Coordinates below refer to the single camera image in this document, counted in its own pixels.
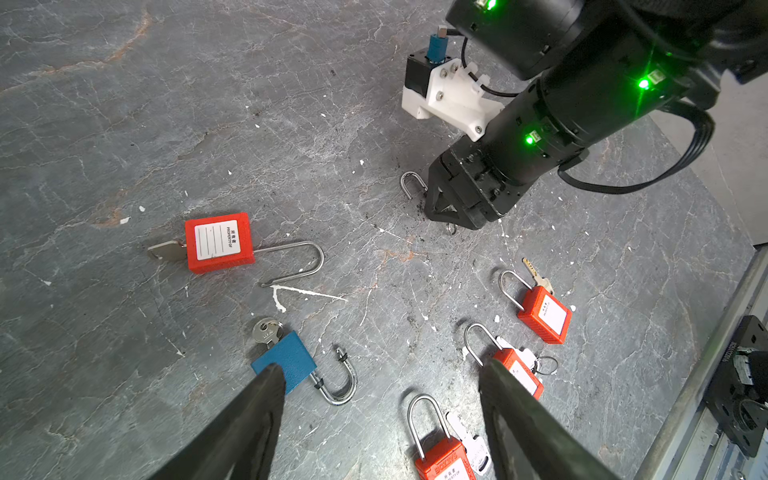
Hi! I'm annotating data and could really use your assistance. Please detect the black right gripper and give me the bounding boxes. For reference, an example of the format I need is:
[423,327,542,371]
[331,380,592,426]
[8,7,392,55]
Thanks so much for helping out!
[424,136,540,230]

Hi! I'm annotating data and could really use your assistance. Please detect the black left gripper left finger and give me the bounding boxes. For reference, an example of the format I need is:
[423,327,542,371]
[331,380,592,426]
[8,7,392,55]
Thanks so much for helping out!
[151,364,286,479]

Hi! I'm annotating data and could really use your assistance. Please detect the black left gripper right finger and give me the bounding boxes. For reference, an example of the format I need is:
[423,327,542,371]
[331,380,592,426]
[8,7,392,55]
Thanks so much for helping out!
[479,360,616,479]

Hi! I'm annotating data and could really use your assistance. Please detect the small black padlock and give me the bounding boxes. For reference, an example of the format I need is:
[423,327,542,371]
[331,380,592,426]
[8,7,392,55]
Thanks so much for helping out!
[399,171,458,235]

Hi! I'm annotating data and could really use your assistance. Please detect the red safety padlock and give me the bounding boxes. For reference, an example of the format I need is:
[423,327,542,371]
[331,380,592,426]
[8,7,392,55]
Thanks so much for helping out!
[406,394,492,480]
[498,258,572,345]
[463,322,559,400]
[184,212,325,287]

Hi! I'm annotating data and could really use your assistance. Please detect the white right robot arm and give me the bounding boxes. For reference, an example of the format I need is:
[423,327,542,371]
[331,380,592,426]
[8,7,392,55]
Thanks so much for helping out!
[424,1,767,230]

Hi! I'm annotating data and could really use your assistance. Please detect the blue padlock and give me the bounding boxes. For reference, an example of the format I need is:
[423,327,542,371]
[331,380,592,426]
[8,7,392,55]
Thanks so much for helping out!
[251,317,358,406]

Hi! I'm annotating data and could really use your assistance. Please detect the metal base rail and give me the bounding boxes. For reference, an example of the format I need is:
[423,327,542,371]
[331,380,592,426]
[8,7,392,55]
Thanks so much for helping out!
[635,245,767,479]

